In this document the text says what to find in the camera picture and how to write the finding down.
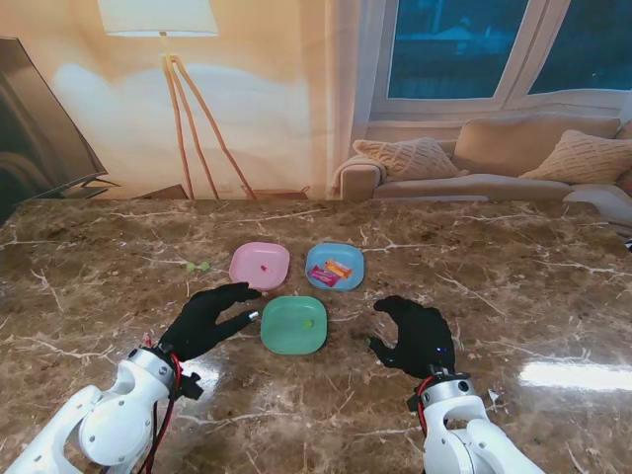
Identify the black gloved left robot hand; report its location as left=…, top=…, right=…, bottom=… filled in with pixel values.
left=157, top=282, right=263, bottom=362

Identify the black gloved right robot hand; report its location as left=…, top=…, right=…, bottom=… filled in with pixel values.
left=368, top=294, right=456, bottom=380

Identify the pink candy bar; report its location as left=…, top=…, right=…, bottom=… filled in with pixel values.
left=308, top=265, right=341, bottom=288

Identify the pink square plastic dish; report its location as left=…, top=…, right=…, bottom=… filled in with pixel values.
left=228, top=241, right=291, bottom=291

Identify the green square plastic dish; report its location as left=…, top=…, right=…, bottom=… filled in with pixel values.
left=260, top=295, right=329, bottom=356

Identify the blue square plastic dish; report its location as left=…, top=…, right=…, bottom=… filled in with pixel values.
left=304, top=242, right=366, bottom=292

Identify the wooden low cabinet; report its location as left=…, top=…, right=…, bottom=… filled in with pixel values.
left=63, top=183, right=190, bottom=200

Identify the cream knitted cushion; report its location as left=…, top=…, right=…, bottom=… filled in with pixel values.
left=353, top=137, right=461, bottom=183
left=518, top=129, right=632, bottom=185

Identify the beige sofa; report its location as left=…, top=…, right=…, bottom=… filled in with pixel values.
left=330, top=112, right=632, bottom=233

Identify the flat screen television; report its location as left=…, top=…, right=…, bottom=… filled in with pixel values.
left=0, top=37, right=122, bottom=208

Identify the white framed window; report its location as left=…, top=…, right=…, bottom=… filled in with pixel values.
left=369, top=0, right=632, bottom=118

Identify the wooden tripod floor lamp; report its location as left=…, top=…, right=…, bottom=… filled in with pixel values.
left=97, top=0, right=258, bottom=201

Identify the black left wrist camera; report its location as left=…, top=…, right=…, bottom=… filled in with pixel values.
left=177, top=372, right=204, bottom=402

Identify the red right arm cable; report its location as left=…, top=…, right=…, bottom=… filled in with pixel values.
left=414, top=379, right=432, bottom=436

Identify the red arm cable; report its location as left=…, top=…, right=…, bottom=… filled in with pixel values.
left=137, top=355, right=185, bottom=474
left=414, top=379, right=432, bottom=436

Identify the red left arm cable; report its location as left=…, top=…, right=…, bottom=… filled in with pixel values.
left=137, top=355, right=185, bottom=474

